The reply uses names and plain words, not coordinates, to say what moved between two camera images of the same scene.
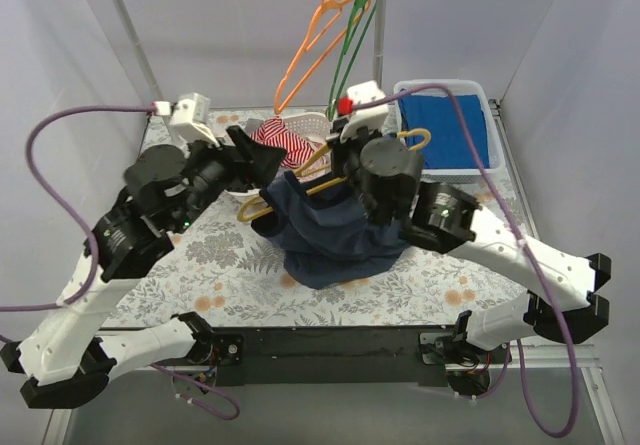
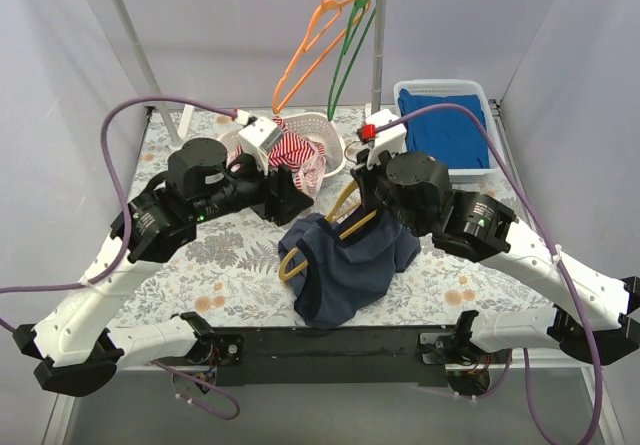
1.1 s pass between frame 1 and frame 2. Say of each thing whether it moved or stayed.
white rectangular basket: stayed
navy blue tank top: moved
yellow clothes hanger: moved
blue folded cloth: stayed
